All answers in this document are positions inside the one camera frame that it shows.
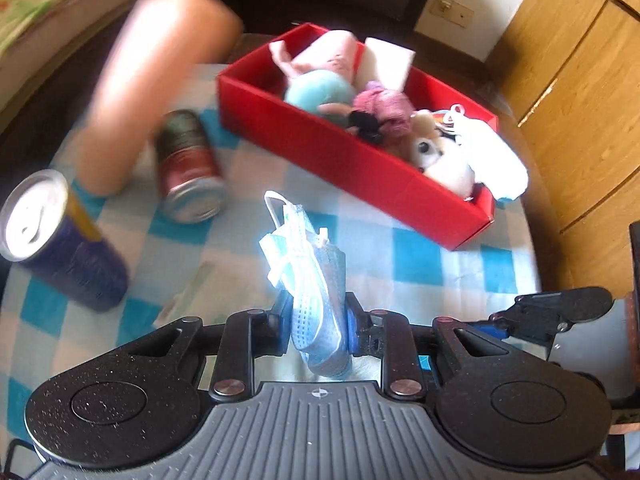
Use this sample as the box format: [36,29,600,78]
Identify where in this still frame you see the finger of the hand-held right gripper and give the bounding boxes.
[490,287,615,347]

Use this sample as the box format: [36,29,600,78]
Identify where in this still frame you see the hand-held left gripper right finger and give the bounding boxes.
[342,291,506,402]

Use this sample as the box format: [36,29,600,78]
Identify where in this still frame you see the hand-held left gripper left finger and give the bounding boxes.
[135,291,296,403]

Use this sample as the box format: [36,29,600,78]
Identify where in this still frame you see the blue face mask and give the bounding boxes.
[258,191,353,378]

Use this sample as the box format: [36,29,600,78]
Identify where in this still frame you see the white plush toy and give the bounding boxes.
[400,110,476,196]

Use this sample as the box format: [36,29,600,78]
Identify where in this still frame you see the red cardboard box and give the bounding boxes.
[216,22,500,252]

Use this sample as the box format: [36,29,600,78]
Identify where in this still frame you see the purple fluffy cloth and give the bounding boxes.
[352,81,416,138]

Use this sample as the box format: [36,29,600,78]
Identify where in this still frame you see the blue checkered tablecloth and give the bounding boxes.
[0,62,543,411]

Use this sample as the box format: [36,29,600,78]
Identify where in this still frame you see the white cloth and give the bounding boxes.
[450,104,530,201]

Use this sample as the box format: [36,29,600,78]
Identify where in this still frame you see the dark drink can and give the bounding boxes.
[152,109,226,223]

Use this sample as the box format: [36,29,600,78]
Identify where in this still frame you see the blue and yellow drink can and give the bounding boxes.
[0,169,130,312]

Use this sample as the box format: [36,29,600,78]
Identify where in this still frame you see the wooden wardrobe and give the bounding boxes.
[495,0,640,301]

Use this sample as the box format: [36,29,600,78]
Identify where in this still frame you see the teal plush toy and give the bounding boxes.
[284,70,356,121]

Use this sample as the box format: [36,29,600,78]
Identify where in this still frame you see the pink plush toy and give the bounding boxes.
[269,31,363,81]

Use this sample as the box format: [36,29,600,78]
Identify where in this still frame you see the white sponge block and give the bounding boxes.
[362,36,417,96]

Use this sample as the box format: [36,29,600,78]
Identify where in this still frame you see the floral bed blanket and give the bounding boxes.
[0,0,201,56]

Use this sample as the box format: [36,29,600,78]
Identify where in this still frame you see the black hair tie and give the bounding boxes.
[347,110,383,143]

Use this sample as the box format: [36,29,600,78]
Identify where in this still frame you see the wall socket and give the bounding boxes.
[431,0,475,28]

